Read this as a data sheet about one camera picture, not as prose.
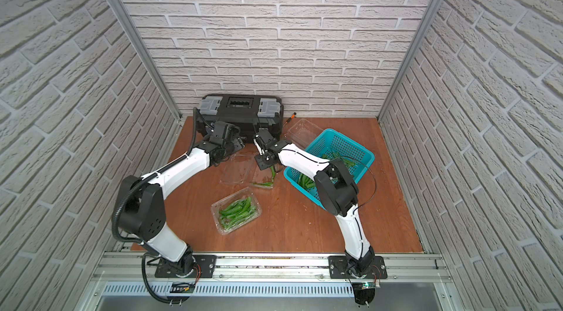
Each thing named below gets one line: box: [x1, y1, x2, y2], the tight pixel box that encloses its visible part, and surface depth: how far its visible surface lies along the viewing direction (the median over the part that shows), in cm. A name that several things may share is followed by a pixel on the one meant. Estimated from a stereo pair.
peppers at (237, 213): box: [218, 196, 258, 230], surface depth 85 cm
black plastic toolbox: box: [197, 93, 284, 143], surface depth 102 cm
